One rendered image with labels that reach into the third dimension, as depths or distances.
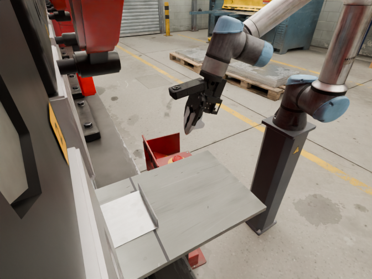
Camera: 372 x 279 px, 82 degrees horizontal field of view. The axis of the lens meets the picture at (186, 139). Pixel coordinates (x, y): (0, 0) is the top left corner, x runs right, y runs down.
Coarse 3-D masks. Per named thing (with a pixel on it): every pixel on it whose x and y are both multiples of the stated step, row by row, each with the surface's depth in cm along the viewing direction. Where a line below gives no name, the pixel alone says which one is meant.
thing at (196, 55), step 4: (196, 48) 499; (176, 52) 478; (180, 52) 467; (184, 52) 468; (188, 52) 468; (192, 52) 468; (196, 52) 468; (200, 52) 468; (204, 52) 468; (184, 56) 452; (188, 56) 438; (192, 56) 436; (196, 56) 436; (200, 56) 436; (204, 56) 435; (192, 60) 430; (196, 60) 418; (200, 60) 411
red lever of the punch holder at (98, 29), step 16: (80, 0) 9; (96, 0) 9; (112, 0) 9; (80, 16) 10; (96, 16) 10; (112, 16) 10; (80, 32) 11; (96, 32) 11; (112, 32) 11; (80, 48) 13; (96, 48) 12; (112, 48) 13; (64, 64) 14; (80, 64) 14; (96, 64) 15; (112, 64) 15
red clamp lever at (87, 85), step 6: (66, 36) 30; (72, 36) 30; (60, 42) 30; (66, 42) 30; (72, 42) 31; (78, 48) 32; (78, 78) 34; (84, 78) 34; (90, 78) 34; (84, 84) 34; (90, 84) 35; (84, 90) 35; (90, 90) 35
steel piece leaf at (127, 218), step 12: (108, 204) 36; (120, 204) 36; (132, 204) 36; (144, 204) 36; (108, 216) 34; (120, 216) 34; (132, 216) 34; (144, 216) 34; (156, 216) 32; (108, 228) 32; (120, 228) 32; (132, 228) 32; (144, 228) 32; (156, 228) 33; (120, 240) 31
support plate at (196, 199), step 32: (192, 160) 46; (96, 192) 38; (128, 192) 38; (160, 192) 38; (192, 192) 38; (224, 192) 38; (160, 224) 33; (192, 224) 33; (224, 224) 33; (128, 256) 29; (160, 256) 29
